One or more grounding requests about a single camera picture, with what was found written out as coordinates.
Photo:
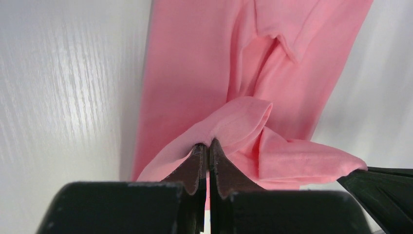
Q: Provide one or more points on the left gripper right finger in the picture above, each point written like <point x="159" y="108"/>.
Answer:
<point x="240" y="206"/>

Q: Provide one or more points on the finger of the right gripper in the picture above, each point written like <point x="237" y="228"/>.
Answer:
<point x="386" y="194"/>

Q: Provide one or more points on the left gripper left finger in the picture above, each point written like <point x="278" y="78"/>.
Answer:
<point x="174" y="205"/>

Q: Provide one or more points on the pink t shirt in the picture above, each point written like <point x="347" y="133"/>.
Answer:
<point x="253" y="74"/>

